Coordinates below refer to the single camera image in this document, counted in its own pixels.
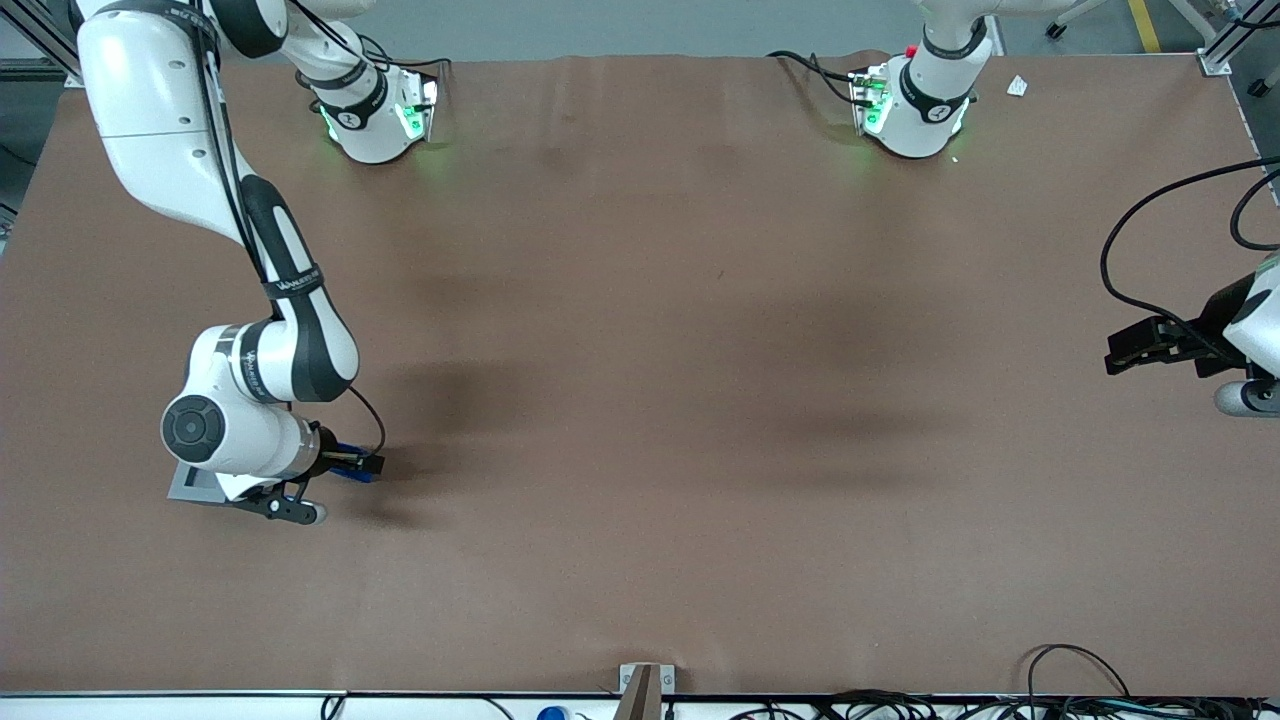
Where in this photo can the small black foot block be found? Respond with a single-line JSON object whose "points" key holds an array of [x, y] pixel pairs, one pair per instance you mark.
{"points": [[1259, 88]]}

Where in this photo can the aluminium frame profile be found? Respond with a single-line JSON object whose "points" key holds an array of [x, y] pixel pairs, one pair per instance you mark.
{"points": [[1225, 45], [40, 45]]}

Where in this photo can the white paper scrap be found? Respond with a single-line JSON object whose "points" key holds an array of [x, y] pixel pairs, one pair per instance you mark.
{"points": [[1017, 86]]}

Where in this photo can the white table edge rail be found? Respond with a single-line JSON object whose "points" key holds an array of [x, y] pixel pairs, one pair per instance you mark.
{"points": [[170, 706]]}

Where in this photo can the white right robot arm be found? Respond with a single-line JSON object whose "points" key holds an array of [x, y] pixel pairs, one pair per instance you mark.
{"points": [[150, 120]]}

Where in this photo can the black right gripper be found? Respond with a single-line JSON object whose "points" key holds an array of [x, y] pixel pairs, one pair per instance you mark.
{"points": [[329, 460]]}

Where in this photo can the grey table edge bracket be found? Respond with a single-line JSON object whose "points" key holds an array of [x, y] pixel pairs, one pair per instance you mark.
{"points": [[640, 700]]}

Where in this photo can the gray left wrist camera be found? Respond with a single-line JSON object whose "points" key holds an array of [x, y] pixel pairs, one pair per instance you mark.
{"points": [[1240, 398]]}

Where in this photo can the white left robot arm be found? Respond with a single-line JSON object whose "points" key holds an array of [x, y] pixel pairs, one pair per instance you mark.
{"points": [[925, 115]]}

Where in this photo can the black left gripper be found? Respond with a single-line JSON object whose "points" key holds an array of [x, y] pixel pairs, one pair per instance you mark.
{"points": [[1217, 327]]}

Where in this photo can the metal mounting bracket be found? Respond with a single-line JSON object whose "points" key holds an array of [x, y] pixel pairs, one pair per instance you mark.
{"points": [[627, 678]]}

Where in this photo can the brown table cover sheet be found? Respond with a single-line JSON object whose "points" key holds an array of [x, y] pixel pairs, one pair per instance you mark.
{"points": [[640, 400]]}

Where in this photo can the gray square base block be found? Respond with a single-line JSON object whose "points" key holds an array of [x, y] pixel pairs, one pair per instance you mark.
{"points": [[195, 485]]}

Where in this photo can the blue plastic part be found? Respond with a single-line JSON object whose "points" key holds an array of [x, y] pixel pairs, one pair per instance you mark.
{"points": [[356, 478]]}

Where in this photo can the white chair leg caster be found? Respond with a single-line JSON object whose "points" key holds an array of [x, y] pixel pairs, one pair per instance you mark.
{"points": [[1075, 12]]}

